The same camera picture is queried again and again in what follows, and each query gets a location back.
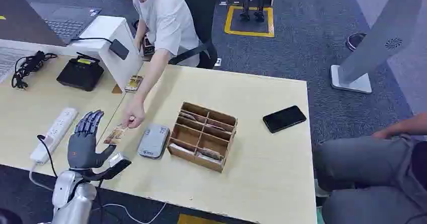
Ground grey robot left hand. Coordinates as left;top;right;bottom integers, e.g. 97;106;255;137
67;110;117;170

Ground person's hand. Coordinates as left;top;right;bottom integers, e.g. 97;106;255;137
120;96;146;130

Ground white power strip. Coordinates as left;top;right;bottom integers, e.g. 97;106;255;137
29;107;80;165

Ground grey metal tin case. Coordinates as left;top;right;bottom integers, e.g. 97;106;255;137
137;124;171;160

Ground card in wooden box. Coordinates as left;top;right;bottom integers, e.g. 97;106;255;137
206;123;228;132
179;111;198;122
169;143;193;156
196;147;223;165

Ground black power adapter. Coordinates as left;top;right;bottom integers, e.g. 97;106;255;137
109;38;130;61

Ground black desktop device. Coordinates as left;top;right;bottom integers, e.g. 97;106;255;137
56;52;105;93

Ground white desk stand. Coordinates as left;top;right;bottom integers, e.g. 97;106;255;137
77;15;145;91

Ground wooden compartment card box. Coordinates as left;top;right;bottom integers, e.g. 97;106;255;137
167;101;239;174

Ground person in white shirt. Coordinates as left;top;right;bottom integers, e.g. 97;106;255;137
116;0;201;130

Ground pale keyboard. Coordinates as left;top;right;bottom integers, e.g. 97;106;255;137
0;46;37;84

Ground black office chair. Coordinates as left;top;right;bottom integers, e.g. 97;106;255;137
168;0;220;70

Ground grey laptop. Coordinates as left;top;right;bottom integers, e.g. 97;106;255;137
29;2;103;45

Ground yellow floor tape strip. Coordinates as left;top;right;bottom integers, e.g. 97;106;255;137
177;213;228;224

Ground black smartphone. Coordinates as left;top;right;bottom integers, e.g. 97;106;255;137
262;105;308;134

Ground black robot legs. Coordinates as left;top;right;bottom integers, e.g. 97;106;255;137
237;0;269;23

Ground round dark floor base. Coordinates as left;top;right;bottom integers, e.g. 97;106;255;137
345;32;367;52

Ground seated person in grey trousers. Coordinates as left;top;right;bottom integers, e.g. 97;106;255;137
313;112;427;224

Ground white kiosk stand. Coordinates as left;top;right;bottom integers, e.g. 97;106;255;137
330;0;427;95

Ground black power cable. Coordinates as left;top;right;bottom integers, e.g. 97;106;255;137
36;134;59;179

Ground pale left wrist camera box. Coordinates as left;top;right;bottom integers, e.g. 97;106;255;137
87;152;132;181

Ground black cable bundle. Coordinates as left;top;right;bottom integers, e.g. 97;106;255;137
11;50;58;90

